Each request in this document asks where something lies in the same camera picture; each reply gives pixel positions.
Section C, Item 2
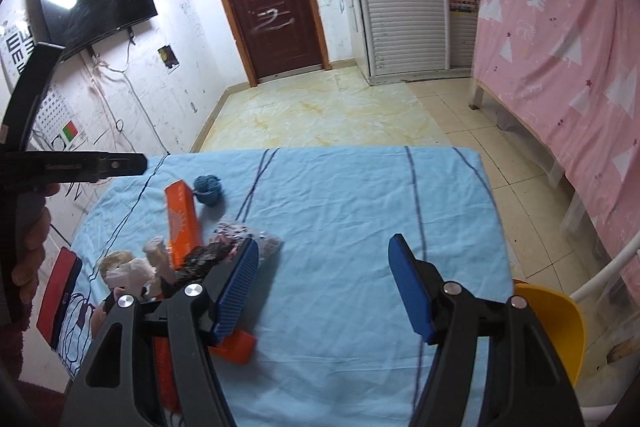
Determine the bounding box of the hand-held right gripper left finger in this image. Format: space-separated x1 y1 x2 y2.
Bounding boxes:
60 237 261 427

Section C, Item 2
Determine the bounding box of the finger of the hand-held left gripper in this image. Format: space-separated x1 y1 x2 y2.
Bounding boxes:
45 151 149 183

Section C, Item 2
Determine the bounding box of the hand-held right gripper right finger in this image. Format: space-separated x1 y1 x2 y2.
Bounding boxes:
389 233 586 427

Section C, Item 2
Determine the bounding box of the blue cloth ball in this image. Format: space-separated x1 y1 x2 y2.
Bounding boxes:
192 174 224 207

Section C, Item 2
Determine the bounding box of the yellow plastic bin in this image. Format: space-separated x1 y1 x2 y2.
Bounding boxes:
514 282 587 389

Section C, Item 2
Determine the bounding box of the person's left hand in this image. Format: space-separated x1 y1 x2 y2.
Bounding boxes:
11 206 54 334

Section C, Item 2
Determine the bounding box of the dark crumpled wrapper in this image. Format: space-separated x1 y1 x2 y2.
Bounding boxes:
181 243 242 284

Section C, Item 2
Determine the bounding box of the eye chart poster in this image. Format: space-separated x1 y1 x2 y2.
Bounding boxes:
0 10 39 79

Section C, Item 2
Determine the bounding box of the clear plastic bag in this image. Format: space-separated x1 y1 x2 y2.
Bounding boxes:
214 216 284 264

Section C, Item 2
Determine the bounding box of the orange flat packet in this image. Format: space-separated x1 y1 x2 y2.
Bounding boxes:
206 329 258 366

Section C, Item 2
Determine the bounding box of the light blue striped table cloth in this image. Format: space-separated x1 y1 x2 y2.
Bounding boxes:
55 146 516 427

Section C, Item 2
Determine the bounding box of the orange printed box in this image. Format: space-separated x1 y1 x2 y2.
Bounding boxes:
164 180 207 269

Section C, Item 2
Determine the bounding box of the red black pouch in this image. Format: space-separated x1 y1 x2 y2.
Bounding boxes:
43 247 84 351

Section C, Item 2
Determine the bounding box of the pink printed bed sheet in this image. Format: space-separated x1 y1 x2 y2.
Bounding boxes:
472 0 640 303

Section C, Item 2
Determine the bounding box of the dotted wall chart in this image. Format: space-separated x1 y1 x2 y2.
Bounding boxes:
29 87 94 153

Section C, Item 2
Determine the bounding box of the black wall television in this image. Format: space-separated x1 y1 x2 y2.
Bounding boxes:
35 0 160 62

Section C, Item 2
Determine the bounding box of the open wall socket box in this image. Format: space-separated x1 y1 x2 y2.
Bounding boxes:
157 44 180 69

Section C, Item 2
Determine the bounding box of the white bed frame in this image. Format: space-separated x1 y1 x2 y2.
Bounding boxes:
469 76 567 188

